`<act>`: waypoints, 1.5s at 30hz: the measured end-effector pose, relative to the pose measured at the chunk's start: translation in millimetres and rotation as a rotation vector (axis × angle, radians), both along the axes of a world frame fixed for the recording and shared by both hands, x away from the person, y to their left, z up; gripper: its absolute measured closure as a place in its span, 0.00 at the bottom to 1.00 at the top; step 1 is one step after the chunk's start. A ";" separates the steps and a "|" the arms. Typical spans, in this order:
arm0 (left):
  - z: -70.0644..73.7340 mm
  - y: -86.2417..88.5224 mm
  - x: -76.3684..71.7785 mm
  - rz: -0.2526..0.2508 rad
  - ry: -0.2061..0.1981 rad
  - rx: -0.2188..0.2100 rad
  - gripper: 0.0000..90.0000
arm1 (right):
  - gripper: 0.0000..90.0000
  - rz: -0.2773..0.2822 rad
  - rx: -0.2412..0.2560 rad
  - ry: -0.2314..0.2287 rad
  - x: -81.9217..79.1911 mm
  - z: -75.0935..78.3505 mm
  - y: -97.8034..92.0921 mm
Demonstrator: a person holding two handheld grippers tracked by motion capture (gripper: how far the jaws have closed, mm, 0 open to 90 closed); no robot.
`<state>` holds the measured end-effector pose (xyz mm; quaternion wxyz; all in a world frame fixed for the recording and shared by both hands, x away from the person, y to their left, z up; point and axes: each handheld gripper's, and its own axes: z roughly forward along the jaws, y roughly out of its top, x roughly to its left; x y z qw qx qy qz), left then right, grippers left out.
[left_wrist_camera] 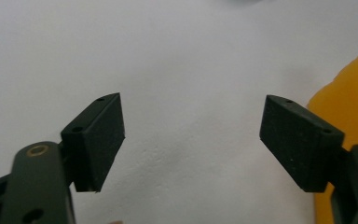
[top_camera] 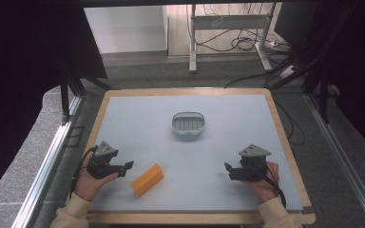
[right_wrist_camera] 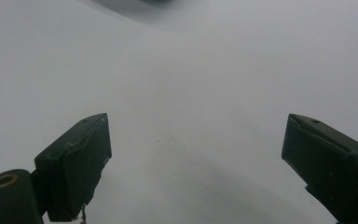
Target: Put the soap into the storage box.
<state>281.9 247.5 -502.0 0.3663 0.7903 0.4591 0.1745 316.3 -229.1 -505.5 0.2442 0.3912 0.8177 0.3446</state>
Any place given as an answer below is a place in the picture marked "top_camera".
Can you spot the white metal desk frame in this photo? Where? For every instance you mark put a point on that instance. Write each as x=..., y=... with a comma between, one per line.
x=231, y=22

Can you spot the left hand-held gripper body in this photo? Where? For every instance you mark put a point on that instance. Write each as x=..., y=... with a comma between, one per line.
x=103, y=166

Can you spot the white cabinet panel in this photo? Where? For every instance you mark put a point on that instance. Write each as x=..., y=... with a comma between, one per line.
x=125, y=28

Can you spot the person's left hand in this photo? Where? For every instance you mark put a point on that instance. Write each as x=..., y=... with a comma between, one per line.
x=87, y=186

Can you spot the black curtain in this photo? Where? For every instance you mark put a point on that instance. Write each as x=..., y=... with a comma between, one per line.
x=19, y=79
x=358, y=63

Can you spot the person's right hand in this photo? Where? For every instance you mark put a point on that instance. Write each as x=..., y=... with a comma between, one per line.
x=264, y=188

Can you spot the grey soap dish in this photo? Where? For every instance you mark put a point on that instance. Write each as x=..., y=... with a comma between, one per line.
x=188, y=124

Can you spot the white power strip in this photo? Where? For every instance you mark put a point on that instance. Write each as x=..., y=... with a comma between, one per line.
x=287, y=71

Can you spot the black metal stand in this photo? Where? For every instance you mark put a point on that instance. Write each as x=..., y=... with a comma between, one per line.
x=320, y=72
x=68, y=91

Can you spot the orange soap bar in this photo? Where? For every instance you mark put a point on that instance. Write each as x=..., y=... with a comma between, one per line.
x=147, y=180

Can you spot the aluminium rail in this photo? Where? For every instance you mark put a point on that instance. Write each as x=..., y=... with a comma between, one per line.
x=42, y=177
x=345, y=158

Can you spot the grey table mat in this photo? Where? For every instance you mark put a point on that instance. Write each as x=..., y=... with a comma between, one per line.
x=196, y=152

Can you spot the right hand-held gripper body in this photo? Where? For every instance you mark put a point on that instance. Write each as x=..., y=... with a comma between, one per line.
x=252, y=167

